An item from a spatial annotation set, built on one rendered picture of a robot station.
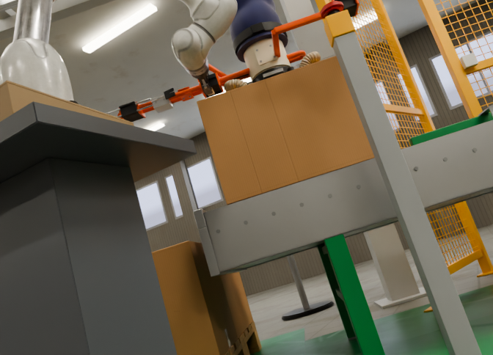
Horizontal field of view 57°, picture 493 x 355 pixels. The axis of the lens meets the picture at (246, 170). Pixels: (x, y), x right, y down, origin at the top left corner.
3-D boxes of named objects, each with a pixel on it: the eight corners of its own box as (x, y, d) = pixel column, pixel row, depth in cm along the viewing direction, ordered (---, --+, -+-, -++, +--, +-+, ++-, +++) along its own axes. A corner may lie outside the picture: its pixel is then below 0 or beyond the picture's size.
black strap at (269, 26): (288, 49, 200) (285, 41, 201) (286, 22, 177) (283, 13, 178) (239, 65, 201) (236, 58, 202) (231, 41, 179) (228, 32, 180)
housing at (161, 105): (174, 108, 193) (171, 98, 194) (169, 103, 186) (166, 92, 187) (158, 114, 193) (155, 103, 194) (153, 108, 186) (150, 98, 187)
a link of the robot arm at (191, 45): (196, 78, 162) (218, 49, 163) (184, 59, 147) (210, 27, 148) (172, 61, 164) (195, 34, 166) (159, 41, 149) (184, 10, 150)
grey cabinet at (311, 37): (335, 59, 283) (320, 17, 290) (336, 55, 278) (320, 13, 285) (304, 70, 285) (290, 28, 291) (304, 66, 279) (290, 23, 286)
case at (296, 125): (374, 174, 195) (342, 90, 204) (394, 151, 156) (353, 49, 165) (240, 216, 197) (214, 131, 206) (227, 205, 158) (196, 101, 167)
